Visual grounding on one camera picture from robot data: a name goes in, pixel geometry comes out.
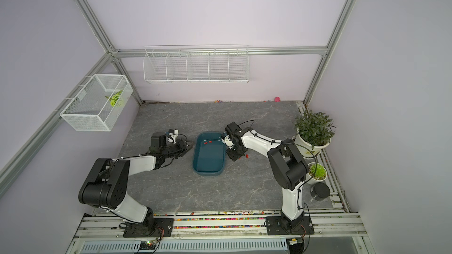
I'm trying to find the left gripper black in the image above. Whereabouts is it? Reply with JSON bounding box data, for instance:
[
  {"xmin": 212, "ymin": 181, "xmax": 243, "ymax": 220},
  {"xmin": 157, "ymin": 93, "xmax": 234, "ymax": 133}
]
[{"xmin": 161, "ymin": 138, "xmax": 195, "ymax": 159}]

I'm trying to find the teal plastic storage box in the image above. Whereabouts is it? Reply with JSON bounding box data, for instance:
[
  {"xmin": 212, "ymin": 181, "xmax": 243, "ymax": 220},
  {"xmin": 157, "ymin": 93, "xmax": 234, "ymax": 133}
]
[{"xmin": 193, "ymin": 131, "xmax": 227, "ymax": 176}]

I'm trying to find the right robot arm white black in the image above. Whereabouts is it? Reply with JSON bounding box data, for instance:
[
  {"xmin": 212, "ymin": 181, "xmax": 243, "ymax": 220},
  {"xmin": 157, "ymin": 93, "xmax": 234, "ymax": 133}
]
[{"xmin": 222, "ymin": 122, "xmax": 308, "ymax": 229}]

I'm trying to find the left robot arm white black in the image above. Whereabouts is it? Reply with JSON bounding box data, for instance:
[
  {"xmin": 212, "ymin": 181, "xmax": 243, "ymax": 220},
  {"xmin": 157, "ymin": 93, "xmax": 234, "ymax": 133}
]
[{"xmin": 78, "ymin": 134, "xmax": 194, "ymax": 225}]

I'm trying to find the green leaf toy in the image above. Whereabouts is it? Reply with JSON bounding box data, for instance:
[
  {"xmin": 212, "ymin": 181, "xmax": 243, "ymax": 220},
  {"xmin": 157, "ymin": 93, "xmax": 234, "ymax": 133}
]
[{"xmin": 105, "ymin": 91, "xmax": 124, "ymax": 108}]

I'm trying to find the large potted green plant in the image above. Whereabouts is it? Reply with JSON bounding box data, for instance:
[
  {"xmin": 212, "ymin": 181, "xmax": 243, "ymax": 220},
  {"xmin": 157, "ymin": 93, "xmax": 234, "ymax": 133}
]
[{"xmin": 294, "ymin": 109, "xmax": 336, "ymax": 158}]

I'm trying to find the small potted succulent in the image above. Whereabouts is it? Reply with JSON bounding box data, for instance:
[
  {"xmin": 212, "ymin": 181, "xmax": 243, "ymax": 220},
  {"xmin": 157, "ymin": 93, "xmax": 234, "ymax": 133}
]
[{"xmin": 307, "ymin": 162, "xmax": 327, "ymax": 185}]

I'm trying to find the black cylinder weight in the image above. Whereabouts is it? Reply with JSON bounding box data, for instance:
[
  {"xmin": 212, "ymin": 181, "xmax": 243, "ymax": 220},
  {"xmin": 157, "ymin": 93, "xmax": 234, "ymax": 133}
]
[{"xmin": 310, "ymin": 182, "xmax": 331, "ymax": 201}]

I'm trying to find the white ventilation grille strip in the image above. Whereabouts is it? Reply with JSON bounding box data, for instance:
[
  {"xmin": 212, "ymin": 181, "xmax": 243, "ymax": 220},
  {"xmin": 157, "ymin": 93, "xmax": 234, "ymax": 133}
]
[{"xmin": 78, "ymin": 238, "xmax": 288, "ymax": 254}]

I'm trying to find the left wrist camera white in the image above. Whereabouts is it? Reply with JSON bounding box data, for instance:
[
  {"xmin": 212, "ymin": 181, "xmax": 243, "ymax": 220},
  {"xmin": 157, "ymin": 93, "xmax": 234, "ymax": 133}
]
[{"xmin": 165, "ymin": 129, "xmax": 179, "ymax": 143}]

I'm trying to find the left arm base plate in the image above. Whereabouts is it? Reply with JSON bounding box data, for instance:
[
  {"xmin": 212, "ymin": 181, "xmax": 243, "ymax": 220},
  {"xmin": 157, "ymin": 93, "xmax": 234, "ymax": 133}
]
[{"xmin": 118, "ymin": 217, "xmax": 174, "ymax": 238}]

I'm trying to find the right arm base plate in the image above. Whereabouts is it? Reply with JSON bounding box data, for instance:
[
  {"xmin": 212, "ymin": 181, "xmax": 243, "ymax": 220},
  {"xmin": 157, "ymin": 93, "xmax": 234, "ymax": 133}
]
[{"xmin": 264, "ymin": 215, "xmax": 315, "ymax": 236}]

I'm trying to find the white wire cube basket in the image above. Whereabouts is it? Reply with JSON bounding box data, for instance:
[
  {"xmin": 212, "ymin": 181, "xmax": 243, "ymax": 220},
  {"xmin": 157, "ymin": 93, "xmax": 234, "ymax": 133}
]
[{"xmin": 60, "ymin": 74, "xmax": 133, "ymax": 132}]

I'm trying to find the long white wire wall basket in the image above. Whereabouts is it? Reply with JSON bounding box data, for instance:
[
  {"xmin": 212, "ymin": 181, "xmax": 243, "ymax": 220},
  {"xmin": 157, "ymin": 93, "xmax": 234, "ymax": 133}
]
[{"xmin": 142, "ymin": 45, "xmax": 250, "ymax": 83}]

